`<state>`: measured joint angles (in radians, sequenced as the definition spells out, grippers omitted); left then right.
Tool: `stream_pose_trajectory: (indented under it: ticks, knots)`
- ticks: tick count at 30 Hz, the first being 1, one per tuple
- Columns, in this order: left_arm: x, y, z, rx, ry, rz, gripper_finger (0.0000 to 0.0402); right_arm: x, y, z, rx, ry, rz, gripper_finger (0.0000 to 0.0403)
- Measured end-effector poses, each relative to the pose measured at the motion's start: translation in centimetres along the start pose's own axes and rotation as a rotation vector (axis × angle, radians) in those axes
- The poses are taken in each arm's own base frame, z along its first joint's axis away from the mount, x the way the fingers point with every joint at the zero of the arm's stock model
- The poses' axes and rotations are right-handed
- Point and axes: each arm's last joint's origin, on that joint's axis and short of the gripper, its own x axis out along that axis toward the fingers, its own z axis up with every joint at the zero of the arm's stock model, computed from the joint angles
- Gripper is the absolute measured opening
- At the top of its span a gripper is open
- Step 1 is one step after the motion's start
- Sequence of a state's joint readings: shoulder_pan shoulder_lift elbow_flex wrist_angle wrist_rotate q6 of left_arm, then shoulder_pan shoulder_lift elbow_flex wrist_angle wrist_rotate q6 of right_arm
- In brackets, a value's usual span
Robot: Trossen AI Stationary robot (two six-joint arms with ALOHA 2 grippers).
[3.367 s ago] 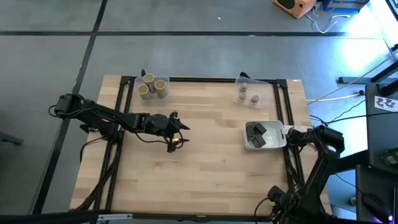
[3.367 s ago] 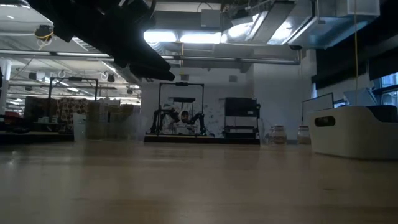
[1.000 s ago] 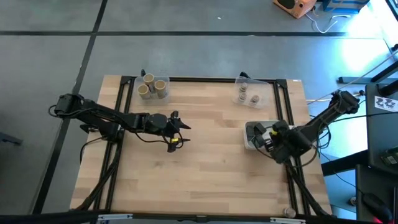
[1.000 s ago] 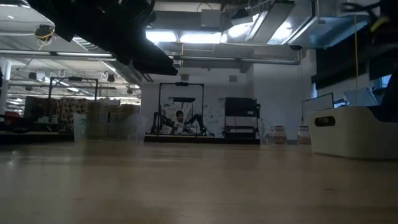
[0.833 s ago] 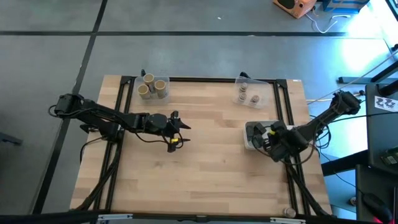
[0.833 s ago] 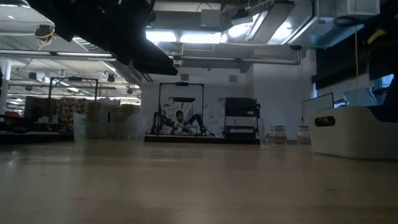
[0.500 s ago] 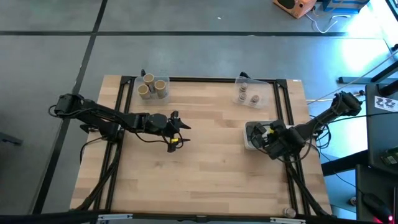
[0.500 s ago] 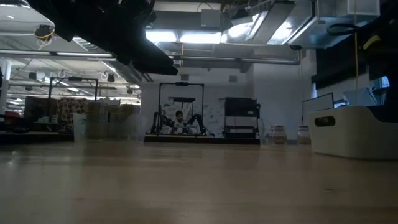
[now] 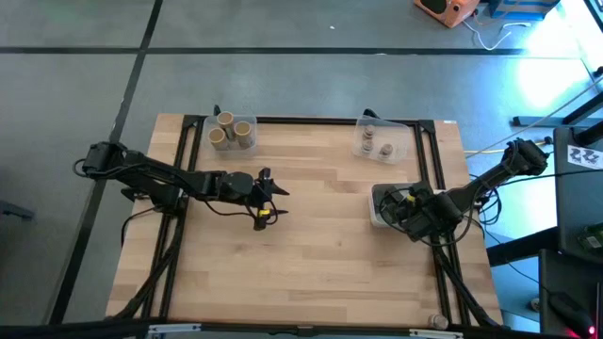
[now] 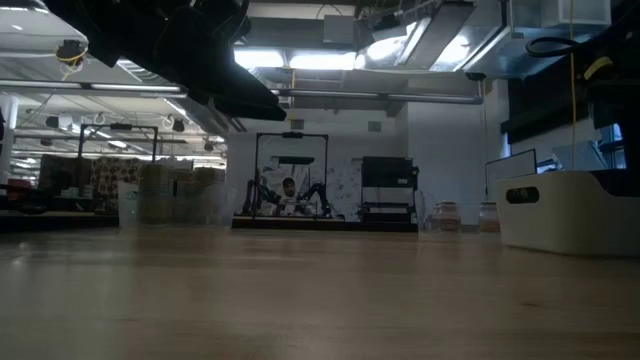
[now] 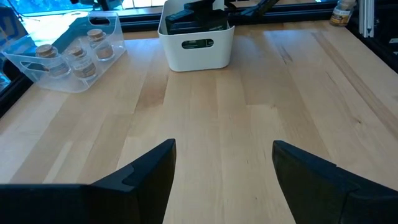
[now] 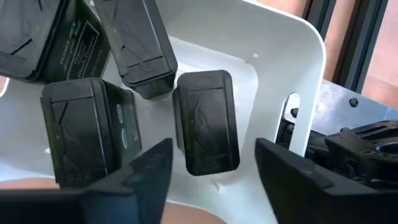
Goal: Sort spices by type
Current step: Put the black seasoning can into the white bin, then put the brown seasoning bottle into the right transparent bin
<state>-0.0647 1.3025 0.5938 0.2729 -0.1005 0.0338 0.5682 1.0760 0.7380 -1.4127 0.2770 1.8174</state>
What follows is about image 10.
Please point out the white plastic bin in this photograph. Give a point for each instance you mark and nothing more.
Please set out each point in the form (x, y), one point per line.
(565, 220)

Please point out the grey ceiling pipe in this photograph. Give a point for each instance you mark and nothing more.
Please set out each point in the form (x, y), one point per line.
(375, 95)

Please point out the black cart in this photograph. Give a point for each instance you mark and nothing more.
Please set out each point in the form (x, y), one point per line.
(387, 172)

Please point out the black aluminium table frame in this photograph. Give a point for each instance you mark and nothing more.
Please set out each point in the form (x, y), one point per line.
(325, 223)

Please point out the small glass spice jar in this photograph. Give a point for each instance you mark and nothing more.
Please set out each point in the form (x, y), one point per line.
(449, 217)
(489, 217)

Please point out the person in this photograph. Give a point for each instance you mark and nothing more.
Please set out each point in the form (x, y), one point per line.
(288, 192)

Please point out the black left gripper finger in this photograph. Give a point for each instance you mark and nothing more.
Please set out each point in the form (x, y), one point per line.
(245, 85)
(255, 111)

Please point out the black robot station frame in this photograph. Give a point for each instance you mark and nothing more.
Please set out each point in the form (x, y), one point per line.
(256, 170)
(120, 127)

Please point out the white board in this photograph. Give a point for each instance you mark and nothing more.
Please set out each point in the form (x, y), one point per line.
(510, 172)

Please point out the ceiling light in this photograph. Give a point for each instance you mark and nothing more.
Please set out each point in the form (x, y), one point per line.
(320, 60)

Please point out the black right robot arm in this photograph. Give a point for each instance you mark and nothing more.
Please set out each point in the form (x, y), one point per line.
(617, 110)

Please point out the patterned boxes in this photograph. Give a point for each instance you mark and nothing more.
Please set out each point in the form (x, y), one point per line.
(110, 175)

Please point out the clear plastic bin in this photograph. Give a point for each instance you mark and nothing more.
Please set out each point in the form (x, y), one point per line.
(130, 205)
(425, 212)

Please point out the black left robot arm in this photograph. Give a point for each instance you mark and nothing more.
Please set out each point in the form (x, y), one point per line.
(115, 25)

